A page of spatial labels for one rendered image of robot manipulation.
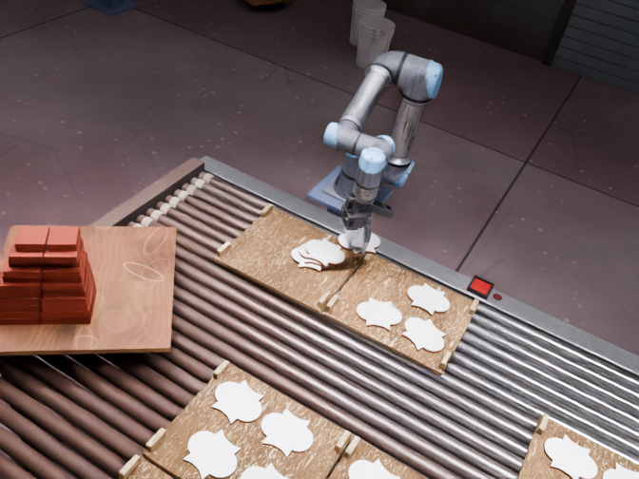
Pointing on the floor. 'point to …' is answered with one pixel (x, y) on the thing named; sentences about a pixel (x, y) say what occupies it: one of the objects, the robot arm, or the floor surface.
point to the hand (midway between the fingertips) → (358, 240)
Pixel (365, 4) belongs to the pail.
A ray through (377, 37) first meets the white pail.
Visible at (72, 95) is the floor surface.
